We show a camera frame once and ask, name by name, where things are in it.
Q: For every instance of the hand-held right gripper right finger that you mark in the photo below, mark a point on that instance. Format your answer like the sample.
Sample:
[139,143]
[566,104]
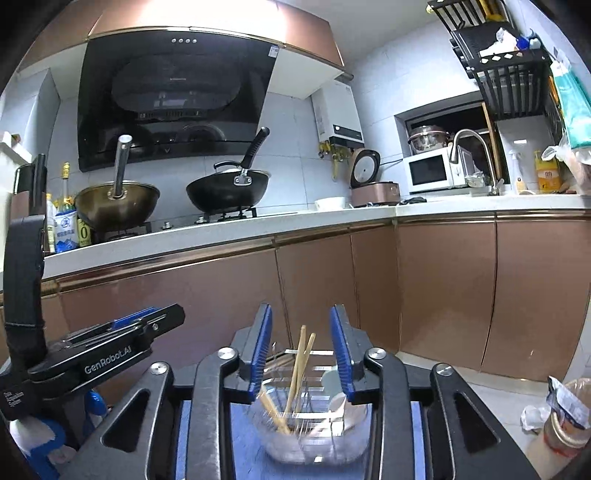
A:
[341,360]

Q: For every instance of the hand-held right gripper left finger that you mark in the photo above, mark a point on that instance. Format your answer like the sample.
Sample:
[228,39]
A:
[261,360]

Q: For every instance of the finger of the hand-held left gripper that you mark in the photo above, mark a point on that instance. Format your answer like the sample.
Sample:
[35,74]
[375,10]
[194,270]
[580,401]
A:
[166,318]
[134,318]

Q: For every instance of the white plastic spoon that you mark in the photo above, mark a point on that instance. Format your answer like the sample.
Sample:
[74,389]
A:
[331,382]
[339,408]

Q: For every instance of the group of wooden chopsticks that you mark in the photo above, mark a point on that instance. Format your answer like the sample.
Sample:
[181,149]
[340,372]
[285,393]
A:
[293,378]

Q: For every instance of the person's left hand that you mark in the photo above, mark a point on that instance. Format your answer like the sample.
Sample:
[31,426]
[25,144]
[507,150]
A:
[41,443]

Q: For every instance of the white slim bottle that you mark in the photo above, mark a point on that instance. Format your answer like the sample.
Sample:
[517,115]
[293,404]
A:
[50,226]

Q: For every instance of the blue and white salt bag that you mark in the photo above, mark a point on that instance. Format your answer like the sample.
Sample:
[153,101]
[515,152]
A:
[66,230]

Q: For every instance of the dark bottle yellow label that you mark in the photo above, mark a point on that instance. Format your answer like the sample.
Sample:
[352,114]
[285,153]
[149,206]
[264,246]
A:
[84,233]

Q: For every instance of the blue towel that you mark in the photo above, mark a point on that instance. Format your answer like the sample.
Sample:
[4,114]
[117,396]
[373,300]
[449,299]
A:
[203,438]

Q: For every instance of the clear oil bottle yellow cap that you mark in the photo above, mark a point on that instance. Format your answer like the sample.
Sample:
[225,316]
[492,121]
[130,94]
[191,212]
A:
[67,184]

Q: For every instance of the gas stove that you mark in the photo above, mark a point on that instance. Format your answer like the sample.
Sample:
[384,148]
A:
[207,219]

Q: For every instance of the black wok with lid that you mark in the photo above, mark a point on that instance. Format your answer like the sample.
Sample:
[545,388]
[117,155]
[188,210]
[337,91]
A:
[226,194]

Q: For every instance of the white bowl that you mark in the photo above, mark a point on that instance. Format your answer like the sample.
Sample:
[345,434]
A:
[330,204]

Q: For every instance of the brown rice cooker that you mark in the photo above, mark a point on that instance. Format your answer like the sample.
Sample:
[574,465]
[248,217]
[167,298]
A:
[369,175]

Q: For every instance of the crumpled white tissue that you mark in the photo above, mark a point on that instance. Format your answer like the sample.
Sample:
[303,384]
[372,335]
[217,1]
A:
[535,417]

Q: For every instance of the brass water valves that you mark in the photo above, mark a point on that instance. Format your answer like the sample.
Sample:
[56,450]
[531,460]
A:
[332,154]

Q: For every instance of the white microwave oven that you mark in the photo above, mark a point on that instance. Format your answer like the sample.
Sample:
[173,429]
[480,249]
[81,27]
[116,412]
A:
[429,170]

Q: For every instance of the crumpled snack packet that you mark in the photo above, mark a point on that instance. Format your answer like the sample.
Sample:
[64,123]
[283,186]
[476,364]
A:
[561,399]

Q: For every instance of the black range hood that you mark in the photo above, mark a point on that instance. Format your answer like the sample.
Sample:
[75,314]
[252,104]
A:
[175,92]

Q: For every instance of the trash bin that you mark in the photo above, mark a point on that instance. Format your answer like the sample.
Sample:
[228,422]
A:
[565,438]

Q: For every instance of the steel pot with lid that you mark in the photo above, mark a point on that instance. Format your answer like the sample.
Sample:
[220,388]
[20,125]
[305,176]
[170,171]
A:
[427,138]

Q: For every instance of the white water heater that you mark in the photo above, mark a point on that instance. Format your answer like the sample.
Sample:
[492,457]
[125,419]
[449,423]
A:
[337,115]

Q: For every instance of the white spray bottle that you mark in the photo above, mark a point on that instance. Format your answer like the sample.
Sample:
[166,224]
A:
[517,175]

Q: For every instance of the steel kitchen faucet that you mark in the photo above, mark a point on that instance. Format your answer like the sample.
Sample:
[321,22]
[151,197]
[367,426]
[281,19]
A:
[485,147]

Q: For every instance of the wooden cutting board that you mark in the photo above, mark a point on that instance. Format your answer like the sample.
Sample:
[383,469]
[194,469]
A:
[491,138]

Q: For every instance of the yellow detergent bottle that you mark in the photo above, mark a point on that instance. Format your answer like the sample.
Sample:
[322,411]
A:
[547,175]

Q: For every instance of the clear plastic bag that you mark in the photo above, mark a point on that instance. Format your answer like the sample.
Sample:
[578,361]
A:
[575,166]

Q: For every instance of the black dish rack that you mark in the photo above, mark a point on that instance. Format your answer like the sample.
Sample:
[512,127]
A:
[512,83]

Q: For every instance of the teal hanging bag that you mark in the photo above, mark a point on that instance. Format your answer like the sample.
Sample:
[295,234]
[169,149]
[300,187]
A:
[572,110]

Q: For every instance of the white cloth on rack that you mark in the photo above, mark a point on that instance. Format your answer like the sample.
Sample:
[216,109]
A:
[501,44]

